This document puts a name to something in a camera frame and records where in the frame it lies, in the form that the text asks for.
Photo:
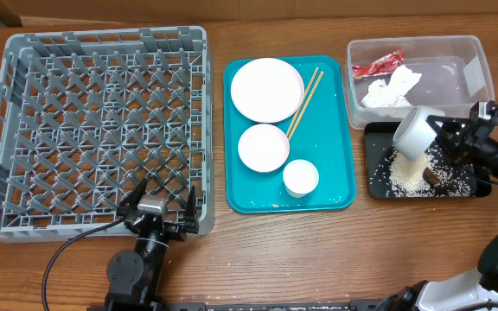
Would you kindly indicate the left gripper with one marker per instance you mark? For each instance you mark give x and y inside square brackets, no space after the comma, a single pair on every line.
[179,231]

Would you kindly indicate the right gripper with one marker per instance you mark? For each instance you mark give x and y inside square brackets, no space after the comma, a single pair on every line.
[460,136]

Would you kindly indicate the grey bowl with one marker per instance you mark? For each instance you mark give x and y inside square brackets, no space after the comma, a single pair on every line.
[414,135]

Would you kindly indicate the dark brown food piece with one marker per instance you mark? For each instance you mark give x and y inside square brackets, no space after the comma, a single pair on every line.
[431,178]

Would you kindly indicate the pile of white rice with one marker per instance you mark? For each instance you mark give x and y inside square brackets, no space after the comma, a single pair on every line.
[392,176]

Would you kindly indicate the white napkin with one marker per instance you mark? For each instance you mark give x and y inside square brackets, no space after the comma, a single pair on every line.
[392,94]

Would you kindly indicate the red snack wrapper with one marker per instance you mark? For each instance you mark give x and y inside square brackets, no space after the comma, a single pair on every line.
[384,65]

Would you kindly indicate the small pink bowl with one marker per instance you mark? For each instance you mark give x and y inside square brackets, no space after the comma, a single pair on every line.
[263,148]

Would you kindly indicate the white cup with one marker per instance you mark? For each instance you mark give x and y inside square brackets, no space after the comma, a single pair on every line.
[300,178]

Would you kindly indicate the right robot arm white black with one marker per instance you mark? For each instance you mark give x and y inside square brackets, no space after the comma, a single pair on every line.
[472,290]

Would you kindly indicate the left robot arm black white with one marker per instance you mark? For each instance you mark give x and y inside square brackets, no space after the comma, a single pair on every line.
[134,274]

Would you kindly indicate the black waste tray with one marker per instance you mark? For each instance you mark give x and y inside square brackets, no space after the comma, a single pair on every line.
[380,135]

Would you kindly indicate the clear plastic waste bin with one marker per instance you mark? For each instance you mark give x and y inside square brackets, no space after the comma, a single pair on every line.
[454,76]

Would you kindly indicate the grey plastic dishwasher rack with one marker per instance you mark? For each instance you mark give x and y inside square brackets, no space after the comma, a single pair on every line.
[86,115]

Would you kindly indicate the teal plastic serving tray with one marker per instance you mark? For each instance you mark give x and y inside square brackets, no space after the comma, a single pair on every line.
[322,138]

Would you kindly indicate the upper wooden chopstick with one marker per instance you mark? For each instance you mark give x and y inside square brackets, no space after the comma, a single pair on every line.
[295,116]

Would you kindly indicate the large pink round plate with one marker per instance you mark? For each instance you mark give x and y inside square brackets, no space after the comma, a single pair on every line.
[267,90]

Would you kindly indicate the cardboard panel backdrop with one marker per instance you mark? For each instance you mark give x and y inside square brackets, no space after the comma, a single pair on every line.
[136,11]

